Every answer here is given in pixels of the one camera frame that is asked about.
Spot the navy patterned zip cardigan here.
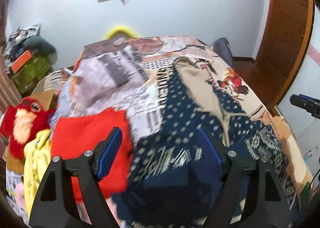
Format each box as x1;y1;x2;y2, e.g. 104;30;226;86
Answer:
112;57;296;227

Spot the yellow garment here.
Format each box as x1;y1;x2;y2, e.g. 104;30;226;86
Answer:
23;129;52;218

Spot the red folded garment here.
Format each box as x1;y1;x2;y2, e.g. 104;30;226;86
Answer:
51;108;133;199

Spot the wooden door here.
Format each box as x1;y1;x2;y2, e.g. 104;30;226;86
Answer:
256;0;314;108

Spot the red plush toy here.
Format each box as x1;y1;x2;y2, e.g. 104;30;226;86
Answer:
1;97;55;159

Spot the striped pink curtain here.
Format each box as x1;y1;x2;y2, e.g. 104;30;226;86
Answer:
0;52;23;116

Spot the orange box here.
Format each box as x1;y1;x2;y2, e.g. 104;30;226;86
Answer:
11;50;32;73

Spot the printed patchwork bed cover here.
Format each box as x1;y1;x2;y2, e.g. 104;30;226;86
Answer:
4;35;313;228

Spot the grey green pillow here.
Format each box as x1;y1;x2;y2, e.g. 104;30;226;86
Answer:
23;35;57;65

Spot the clutter pile on box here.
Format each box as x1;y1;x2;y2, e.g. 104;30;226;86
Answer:
2;23;41;69

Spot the yellow foam ring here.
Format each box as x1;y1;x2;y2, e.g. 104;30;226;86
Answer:
104;25;139;40

